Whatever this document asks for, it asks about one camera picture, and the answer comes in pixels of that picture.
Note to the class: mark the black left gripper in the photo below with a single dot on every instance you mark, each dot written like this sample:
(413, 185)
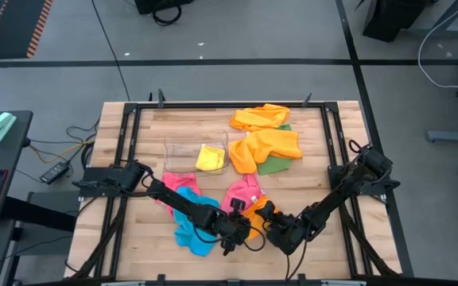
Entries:
(233, 228)

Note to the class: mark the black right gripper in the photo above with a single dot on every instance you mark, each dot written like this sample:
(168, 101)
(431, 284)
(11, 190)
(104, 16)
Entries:
(286, 232)

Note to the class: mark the yellow microfiber towel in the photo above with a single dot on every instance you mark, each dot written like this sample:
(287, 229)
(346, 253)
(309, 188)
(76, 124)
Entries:
(210, 158)

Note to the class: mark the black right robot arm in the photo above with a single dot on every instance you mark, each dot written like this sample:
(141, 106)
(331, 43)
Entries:
(344, 186)

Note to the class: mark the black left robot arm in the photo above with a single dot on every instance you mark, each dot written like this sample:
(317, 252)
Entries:
(181, 202)

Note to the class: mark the pink microfiber towel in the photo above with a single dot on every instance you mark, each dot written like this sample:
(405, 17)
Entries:
(239, 192)
(177, 182)

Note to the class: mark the blue microfiber towel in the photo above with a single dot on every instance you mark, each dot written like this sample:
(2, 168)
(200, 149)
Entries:
(189, 238)

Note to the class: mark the green microfiber towel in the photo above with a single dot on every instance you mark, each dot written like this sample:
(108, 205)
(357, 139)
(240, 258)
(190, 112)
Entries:
(272, 166)

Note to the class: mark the clear plastic bin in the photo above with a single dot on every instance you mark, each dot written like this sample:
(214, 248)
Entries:
(179, 153)

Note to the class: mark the black power adapter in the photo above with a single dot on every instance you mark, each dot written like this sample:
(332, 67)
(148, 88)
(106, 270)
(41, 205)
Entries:
(54, 172)

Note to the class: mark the grey table foot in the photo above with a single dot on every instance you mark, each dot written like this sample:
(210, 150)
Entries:
(455, 136)

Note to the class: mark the black equipment on stand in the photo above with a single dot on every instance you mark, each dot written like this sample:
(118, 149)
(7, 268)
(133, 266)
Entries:
(392, 16)

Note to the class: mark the black orange-striped floor mat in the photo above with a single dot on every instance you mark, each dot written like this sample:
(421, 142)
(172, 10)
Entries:
(12, 28)

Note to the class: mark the black frame clamp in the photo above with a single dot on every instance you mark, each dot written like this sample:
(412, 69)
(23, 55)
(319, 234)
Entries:
(160, 99)
(307, 100)
(161, 279)
(302, 279)

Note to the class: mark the black aluminium table frame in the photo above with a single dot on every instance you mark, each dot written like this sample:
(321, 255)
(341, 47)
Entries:
(229, 105)

